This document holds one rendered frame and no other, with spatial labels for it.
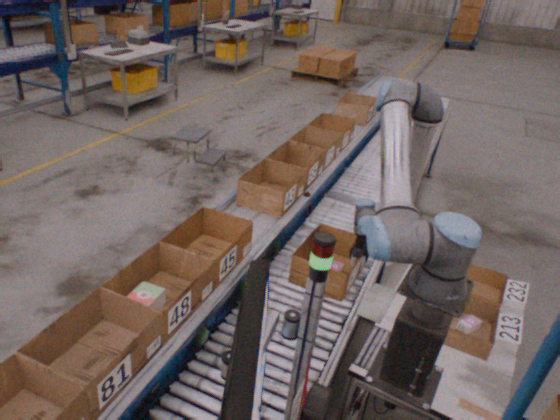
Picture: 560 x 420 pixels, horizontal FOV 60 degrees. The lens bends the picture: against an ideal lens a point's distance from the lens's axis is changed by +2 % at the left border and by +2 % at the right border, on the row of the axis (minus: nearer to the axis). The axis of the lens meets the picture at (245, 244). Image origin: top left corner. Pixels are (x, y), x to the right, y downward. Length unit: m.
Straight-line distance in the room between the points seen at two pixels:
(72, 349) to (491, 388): 1.65
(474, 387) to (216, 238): 1.35
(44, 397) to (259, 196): 1.57
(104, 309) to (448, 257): 1.27
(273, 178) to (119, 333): 1.60
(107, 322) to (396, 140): 1.30
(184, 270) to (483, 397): 1.33
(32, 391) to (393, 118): 1.57
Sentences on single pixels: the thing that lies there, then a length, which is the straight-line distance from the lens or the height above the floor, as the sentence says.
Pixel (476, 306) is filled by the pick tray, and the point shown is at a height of 0.82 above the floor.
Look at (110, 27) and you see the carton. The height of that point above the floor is 0.89.
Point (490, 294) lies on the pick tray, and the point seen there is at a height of 0.76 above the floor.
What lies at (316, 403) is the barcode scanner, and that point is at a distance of 1.47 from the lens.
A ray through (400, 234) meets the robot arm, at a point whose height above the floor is 1.44.
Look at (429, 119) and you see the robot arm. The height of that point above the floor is 1.67.
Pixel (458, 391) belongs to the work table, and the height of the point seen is 0.75.
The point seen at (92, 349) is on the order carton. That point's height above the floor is 0.89.
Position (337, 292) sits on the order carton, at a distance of 2.35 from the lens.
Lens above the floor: 2.20
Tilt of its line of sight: 33 degrees down
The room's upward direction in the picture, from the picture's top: 5 degrees clockwise
